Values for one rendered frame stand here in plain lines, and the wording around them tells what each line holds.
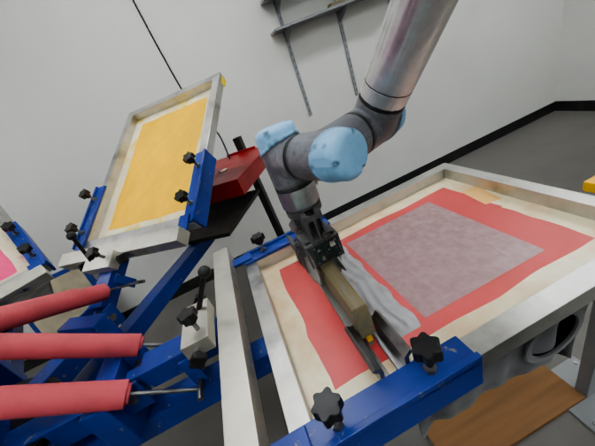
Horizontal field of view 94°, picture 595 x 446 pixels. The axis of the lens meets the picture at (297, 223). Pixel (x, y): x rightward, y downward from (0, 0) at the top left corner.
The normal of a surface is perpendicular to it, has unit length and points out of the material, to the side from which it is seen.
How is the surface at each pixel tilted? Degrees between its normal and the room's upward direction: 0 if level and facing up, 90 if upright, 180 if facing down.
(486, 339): 0
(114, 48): 90
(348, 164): 90
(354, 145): 90
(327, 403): 0
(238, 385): 0
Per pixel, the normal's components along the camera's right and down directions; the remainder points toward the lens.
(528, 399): -0.34, -0.83
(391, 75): -0.38, 0.75
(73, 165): 0.29, 0.37
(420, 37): 0.03, 0.84
